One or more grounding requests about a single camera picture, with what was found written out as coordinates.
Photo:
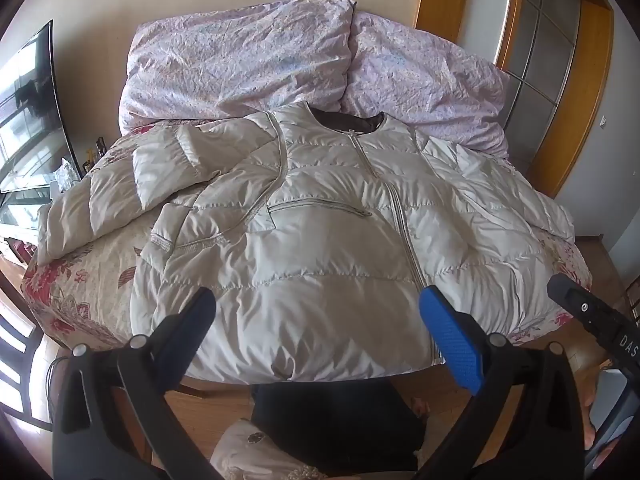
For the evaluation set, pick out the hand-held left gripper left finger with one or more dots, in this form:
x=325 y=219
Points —
x=186 y=321

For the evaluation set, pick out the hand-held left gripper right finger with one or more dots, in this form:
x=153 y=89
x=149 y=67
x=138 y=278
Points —
x=450 y=340

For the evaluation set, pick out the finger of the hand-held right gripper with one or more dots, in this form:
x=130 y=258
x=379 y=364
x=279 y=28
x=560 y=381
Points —
x=582 y=306

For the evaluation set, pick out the white puffer jacket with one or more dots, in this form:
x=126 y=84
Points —
x=320 y=240

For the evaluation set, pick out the person's right hand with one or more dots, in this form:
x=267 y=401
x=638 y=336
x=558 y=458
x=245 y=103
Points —
x=591 y=410

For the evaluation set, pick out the floral bedspread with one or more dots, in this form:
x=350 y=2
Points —
x=95 y=280

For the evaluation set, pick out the person's dark trousers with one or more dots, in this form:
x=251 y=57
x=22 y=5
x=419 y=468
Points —
x=340 y=420

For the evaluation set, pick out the white fluffy slipper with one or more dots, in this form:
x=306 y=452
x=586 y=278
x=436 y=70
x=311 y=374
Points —
x=250 y=447

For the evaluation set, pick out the dark wooden chair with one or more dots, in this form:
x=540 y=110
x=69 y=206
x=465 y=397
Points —
x=15 y=340

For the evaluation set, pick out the clear plastic wrap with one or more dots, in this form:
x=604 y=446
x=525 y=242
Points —
x=65 y=172

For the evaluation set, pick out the black flat screen television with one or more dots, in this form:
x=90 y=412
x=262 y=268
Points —
x=35 y=110

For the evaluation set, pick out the lilac crinkled pillow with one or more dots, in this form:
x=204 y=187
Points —
x=235 y=65
x=425 y=75

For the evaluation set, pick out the frosted glass door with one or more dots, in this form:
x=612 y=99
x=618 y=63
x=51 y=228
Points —
x=545 y=45

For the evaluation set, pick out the wooden door frame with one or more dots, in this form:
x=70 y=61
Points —
x=590 y=85

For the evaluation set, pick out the wooden wall panel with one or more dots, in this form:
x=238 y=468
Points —
x=442 y=0

